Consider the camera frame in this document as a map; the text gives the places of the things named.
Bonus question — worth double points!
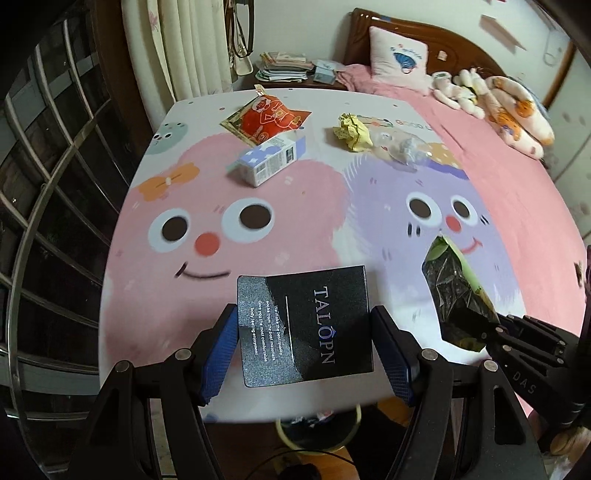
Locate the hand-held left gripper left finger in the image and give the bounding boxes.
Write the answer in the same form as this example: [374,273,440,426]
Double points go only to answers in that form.
[69,304,238,480]

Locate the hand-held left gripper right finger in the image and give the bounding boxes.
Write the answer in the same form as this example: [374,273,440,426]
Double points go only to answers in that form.
[369,305,541,480]

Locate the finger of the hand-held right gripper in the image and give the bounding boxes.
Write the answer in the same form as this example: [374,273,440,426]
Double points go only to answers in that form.
[496,314,578,365]
[485,339,585,428]

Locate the black green foil bag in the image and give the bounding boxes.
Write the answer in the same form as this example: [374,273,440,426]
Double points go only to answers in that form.
[422,234,502,354]

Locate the black box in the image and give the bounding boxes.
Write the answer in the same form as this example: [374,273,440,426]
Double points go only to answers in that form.
[236,265,375,388]

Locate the yellow rimmed trash bin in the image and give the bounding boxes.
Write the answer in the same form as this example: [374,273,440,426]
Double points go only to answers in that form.
[276,406,361,450]

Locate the person's right hand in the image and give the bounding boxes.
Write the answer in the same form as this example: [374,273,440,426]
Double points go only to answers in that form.
[547,427,589,457]

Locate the bed with pink sheet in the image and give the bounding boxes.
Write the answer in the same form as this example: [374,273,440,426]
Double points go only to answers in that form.
[344,65,591,444]

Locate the cartoon printed tablecloth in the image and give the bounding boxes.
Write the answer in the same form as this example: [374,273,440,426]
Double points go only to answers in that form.
[99,88,527,423]

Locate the blue white carton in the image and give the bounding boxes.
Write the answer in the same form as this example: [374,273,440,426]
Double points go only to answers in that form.
[235,134,308,188]

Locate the clear plastic wrapper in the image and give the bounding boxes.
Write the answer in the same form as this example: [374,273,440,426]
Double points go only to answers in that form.
[369,129,437,171]

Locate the white wardrobe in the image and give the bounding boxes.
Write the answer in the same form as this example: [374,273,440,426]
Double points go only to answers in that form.
[549,55,591,185]

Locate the rolled quilt with orange print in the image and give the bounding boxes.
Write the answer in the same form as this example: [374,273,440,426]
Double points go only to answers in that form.
[485,76,555,160]

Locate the metal window grille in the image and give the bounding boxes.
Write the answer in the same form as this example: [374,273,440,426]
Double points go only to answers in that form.
[0,18,153,416]

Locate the yellow crumpled paper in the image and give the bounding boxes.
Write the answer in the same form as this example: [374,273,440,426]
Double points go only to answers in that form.
[332,113,375,152]

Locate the red snack packet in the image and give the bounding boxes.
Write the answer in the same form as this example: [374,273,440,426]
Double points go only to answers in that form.
[221,95,310,145]

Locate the pink crumpled blanket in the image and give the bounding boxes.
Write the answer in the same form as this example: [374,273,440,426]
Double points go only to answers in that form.
[342,64,376,92]

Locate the white pillow with blue print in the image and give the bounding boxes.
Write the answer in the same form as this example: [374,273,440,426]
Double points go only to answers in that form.
[369,25,435,90]

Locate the light blue box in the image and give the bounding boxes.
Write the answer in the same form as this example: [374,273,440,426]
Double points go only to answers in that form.
[314,60,342,85]

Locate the stack of books and papers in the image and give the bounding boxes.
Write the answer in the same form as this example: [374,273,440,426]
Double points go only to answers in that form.
[259,52,315,83]

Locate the wooden headboard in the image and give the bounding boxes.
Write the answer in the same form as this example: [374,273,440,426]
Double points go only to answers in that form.
[346,8,573,107]

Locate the cream curtain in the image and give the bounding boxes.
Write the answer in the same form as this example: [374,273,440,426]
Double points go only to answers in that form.
[148,0,234,100]

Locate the white wall cable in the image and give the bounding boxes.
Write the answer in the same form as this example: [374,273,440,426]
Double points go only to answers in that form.
[542,28,561,65]

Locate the white handbag with straps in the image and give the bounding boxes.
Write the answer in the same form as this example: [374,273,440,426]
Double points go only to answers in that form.
[225,0,256,77]

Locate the pink wall shelf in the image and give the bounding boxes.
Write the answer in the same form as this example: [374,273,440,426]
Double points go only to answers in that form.
[480,14,527,49]

